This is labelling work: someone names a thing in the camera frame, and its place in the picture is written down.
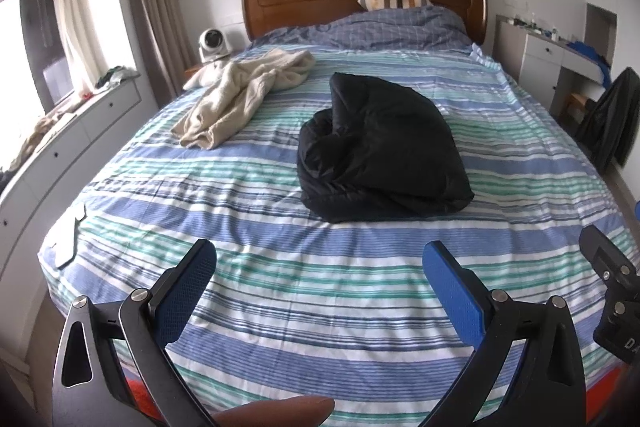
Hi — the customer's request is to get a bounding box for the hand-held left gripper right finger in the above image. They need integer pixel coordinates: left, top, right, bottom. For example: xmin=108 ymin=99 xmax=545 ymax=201
xmin=422 ymin=242 xmax=587 ymax=427

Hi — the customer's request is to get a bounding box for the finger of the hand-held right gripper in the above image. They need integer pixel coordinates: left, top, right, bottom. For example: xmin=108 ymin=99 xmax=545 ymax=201
xmin=579 ymin=224 xmax=640 ymax=303

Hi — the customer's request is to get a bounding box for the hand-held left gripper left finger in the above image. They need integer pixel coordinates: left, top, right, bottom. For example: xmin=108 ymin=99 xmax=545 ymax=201
xmin=52 ymin=238 xmax=223 ymax=427

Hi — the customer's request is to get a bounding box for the black puffer jacket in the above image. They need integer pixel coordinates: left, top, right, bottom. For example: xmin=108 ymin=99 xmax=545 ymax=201
xmin=296 ymin=72 xmax=475 ymax=223

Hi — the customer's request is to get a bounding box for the green and white clothes pile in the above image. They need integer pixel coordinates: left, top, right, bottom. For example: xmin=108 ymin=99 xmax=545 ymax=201
xmin=96 ymin=66 xmax=142 ymax=88

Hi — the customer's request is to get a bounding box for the person's left hand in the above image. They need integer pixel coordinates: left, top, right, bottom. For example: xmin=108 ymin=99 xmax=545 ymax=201
xmin=210 ymin=396 xmax=335 ymax=427

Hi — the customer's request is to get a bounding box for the red bed base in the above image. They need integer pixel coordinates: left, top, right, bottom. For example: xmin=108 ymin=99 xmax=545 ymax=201
xmin=117 ymin=369 xmax=633 ymax=415

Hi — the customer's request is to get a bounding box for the striped blue green bed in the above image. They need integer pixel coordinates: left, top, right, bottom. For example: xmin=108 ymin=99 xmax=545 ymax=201
xmin=39 ymin=42 xmax=640 ymax=414

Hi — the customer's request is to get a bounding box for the black hanging garment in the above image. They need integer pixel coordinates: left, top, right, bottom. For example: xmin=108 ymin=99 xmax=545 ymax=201
xmin=575 ymin=67 xmax=640 ymax=172

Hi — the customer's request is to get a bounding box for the flat rectangular pad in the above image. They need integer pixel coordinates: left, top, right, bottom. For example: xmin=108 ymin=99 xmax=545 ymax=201
xmin=52 ymin=204 xmax=88 ymax=269

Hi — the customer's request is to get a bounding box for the wooden stool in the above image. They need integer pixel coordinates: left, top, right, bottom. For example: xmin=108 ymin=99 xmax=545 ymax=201
xmin=565 ymin=92 xmax=602 ymax=114

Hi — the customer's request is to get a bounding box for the white drawer cabinet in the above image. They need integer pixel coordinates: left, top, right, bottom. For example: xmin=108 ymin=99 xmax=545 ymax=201
xmin=0 ymin=79 xmax=161 ymax=278

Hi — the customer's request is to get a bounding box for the blue cloth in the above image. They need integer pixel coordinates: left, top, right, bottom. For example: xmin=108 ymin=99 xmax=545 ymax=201
xmin=567 ymin=39 xmax=613 ymax=84

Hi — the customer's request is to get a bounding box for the beige garment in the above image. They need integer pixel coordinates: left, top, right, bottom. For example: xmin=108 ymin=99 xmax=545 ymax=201
xmin=171 ymin=48 xmax=316 ymax=150

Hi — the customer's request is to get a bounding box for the white dressing table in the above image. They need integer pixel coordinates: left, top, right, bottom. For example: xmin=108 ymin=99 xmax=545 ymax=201
xmin=492 ymin=13 xmax=610 ymax=118

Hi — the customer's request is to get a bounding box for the beige cloth pile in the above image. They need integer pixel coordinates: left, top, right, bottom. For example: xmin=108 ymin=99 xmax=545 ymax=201
xmin=7 ymin=113 xmax=77 ymax=174

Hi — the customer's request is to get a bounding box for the group of small bottles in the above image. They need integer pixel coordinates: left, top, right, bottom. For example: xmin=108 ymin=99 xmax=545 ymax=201
xmin=505 ymin=11 xmax=563 ymax=40

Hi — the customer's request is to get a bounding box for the white desk fan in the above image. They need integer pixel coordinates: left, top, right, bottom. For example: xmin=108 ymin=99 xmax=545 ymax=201
xmin=198 ymin=28 xmax=232 ymax=58

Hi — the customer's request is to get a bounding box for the blue checked pillow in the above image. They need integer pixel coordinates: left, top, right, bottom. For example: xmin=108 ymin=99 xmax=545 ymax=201
xmin=248 ymin=5 xmax=473 ymax=49

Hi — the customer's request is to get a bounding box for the window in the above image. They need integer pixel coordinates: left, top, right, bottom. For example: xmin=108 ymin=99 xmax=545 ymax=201
xmin=0 ymin=0 xmax=66 ymax=178

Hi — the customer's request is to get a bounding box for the sheer white curtain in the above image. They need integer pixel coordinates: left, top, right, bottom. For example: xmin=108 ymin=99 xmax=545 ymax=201
xmin=52 ymin=0 xmax=101 ymax=92

